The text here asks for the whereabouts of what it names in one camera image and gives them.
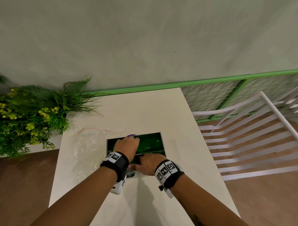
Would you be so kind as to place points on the clear plastic bag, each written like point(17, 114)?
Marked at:
point(90, 151)

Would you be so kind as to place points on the person's left forearm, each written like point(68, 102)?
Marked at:
point(76, 200)

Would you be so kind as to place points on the person's left fingers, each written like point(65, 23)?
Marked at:
point(132, 140)

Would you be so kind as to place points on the person's right forearm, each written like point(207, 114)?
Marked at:
point(204, 204)

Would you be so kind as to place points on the person's left hand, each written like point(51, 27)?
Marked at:
point(124, 146)

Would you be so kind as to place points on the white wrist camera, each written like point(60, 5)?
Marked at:
point(118, 187)
point(168, 191)

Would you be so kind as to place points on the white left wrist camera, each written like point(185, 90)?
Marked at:
point(118, 187)

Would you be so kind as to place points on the white slatted chair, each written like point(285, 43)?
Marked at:
point(251, 142)

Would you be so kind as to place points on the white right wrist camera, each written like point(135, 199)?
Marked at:
point(168, 191)

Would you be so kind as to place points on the purple round object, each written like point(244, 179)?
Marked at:
point(132, 135)

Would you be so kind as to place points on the person's right hand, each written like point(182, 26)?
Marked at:
point(150, 163)

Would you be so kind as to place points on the person's right thumb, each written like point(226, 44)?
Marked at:
point(135, 166)

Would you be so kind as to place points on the glossy green white-framed panel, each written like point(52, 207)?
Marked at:
point(151, 144)

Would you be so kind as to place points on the green plant with yellow flowers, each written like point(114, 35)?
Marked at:
point(32, 116)

